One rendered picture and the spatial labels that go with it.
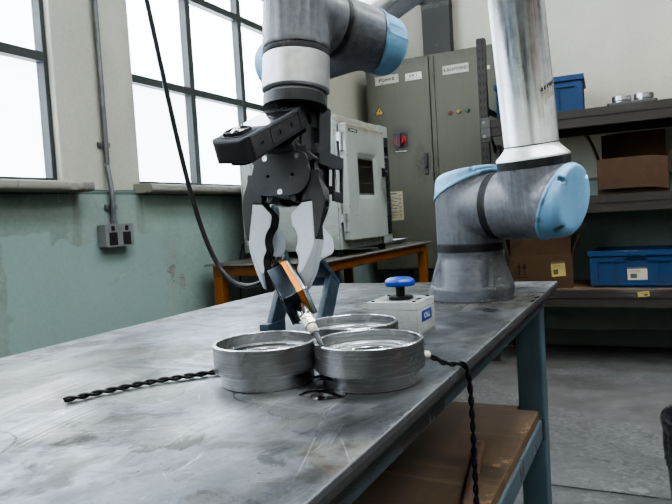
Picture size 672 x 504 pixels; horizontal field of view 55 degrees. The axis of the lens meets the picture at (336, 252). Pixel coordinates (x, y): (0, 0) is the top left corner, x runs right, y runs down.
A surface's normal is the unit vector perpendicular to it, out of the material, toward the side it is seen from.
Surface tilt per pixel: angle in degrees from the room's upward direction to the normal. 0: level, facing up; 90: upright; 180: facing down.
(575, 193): 98
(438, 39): 90
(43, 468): 0
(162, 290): 90
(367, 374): 90
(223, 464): 0
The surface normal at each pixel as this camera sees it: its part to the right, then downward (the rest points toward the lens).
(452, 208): -0.74, 0.08
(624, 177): -0.48, -0.05
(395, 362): 0.39, 0.03
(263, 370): 0.04, 0.05
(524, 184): -0.50, 0.18
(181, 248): 0.90, -0.03
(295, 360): 0.59, 0.00
